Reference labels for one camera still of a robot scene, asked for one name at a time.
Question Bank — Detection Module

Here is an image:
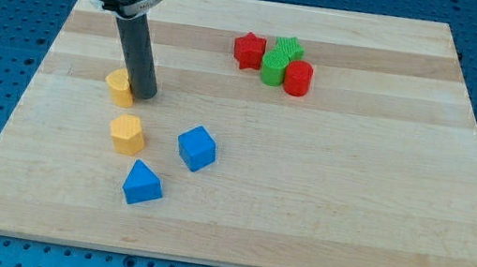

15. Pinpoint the green star block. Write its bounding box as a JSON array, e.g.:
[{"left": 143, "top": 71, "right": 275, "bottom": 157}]
[{"left": 274, "top": 37, "right": 305, "bottom": 61}]

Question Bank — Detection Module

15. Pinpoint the green cylinder block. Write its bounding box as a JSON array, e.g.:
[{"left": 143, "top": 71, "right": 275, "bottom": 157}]
[{"left": 261, "top": 50, "right": 290, "bottom": 87}]

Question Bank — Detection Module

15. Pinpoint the blue triangle block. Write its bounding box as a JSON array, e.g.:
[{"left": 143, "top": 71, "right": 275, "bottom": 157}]
[{"left": 122, "top": 159, "right": 163, "bottom": 205}]

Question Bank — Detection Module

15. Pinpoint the blue cube block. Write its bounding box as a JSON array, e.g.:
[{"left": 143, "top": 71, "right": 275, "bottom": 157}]
[{"left": 178, "top": 126, "right": 216, "bottom": 172}]

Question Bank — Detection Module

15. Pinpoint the yellow heart block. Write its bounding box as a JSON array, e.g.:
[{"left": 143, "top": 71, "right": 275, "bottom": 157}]
[{"left": 105, "top": 68, "right": 134, "bottom": 108}]

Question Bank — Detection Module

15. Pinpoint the red star block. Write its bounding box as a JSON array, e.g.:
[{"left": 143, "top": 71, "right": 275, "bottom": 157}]
[{"left": 233, "top": 32, "right": 266, "bottom": 70}]

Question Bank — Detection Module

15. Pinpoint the wooden board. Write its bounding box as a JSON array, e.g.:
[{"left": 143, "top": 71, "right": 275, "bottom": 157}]
[{"left": 0, "top": 0, "right": 477, "bottom": 267}]

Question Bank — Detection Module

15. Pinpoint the yellow hexagon block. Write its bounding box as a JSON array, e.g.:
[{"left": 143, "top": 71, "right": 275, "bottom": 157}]
[{"left": 110, "top": 114, "right": 146, "bottom": 156}]

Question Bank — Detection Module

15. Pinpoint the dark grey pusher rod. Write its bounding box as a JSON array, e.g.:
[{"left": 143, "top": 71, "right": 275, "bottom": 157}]
[{"left": 116, "top": 14, "right": 157, "bottom": 100}]

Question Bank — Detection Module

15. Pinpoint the red cylinder block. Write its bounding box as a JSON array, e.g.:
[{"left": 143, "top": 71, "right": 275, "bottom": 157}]
[{"left": 283, "top": 60, "right": 314, "bottom": 97}]

